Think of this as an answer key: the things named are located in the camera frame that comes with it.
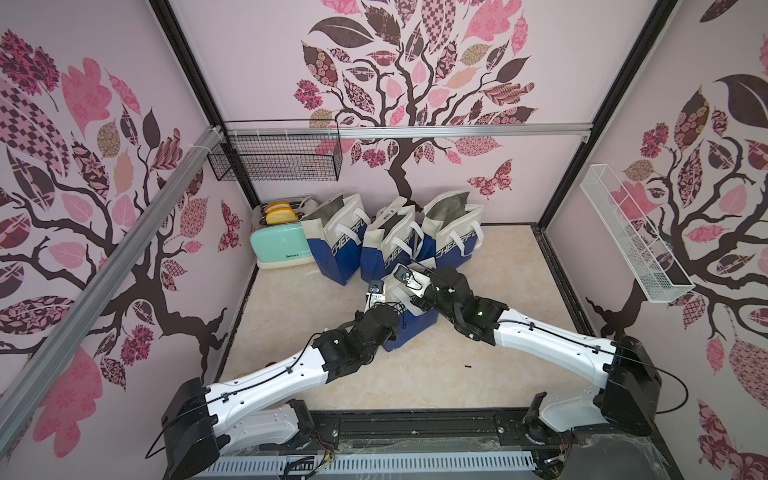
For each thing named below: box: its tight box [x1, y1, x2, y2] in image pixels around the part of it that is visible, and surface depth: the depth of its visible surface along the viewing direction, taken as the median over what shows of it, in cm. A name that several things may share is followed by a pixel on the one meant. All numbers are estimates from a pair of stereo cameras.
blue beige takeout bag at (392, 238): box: [360, 196, 424, 283], surface depth 89 cm
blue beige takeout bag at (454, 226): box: [421, 191, 485, 267], surface depth 92 cm
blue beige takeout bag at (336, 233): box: [300, 193, 371, 286], surface depth 94 cm
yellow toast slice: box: [266, 207, 299, 225], surface depth 100 cm
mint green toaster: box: [250, 201, 315, 269], surface depth 100 cm
